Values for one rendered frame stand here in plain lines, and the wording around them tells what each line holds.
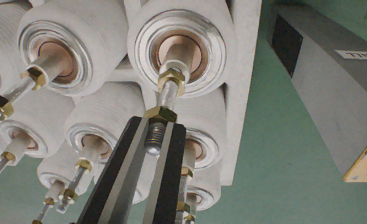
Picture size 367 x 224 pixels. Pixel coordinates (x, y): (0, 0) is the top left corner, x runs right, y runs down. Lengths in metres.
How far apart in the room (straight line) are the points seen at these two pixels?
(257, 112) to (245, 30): 0.33
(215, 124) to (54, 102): 0.23
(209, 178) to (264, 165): 0.41
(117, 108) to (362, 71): 0.25
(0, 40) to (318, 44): 0.34
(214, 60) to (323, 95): 0.12
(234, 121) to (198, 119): 0.10
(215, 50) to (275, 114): 0.41
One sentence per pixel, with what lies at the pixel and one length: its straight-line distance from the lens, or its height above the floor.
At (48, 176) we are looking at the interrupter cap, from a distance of 0.41.
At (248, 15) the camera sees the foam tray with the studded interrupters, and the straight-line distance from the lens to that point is 0.24.
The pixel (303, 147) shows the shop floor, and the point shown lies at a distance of 0.68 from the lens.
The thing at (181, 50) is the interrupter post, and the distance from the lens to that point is 0.16.
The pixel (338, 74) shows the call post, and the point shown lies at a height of 0.25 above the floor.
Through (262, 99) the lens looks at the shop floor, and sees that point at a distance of 0.52.
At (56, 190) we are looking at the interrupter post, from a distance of 0.41.
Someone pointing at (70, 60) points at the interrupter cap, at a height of 0.25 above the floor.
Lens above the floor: 0.41
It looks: 50 degrees down
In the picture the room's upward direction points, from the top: 170 degrees counter-clockwise
